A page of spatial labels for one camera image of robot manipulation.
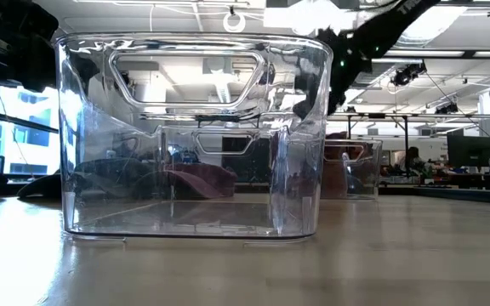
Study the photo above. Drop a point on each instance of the small clear plastic bin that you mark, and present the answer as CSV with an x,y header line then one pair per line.
x,y
370,178

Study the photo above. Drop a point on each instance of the silver air duct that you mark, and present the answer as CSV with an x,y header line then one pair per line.
x,y
413,40

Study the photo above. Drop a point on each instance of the black metal rack frame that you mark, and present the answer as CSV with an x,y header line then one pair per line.
x,y
406,144

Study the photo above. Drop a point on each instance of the long ceiling light strip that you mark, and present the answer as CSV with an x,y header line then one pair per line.
x,y
423,53

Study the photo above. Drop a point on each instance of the maroon hat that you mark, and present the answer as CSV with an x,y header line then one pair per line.
x,y
202,178

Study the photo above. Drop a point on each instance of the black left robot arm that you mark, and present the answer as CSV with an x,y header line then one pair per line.
x,y
11,47

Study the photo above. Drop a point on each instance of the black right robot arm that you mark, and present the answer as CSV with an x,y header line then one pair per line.
x,y
377,38

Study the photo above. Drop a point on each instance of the person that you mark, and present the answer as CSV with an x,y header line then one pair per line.
x,y
413,161

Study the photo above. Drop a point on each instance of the black ceiling-mounted camera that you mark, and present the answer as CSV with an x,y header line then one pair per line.
x,y
447,109
406,75

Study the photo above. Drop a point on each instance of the black computer monitor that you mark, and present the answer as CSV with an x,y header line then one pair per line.
x,y
470,151

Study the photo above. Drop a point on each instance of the large clear plastic bin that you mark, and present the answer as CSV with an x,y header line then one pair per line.
x,y
100,106

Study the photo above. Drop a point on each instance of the cluttered office desk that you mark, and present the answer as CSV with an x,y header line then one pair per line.
x,y
453,178

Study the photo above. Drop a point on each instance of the black table border rail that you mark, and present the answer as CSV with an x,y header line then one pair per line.
x,y
462,195

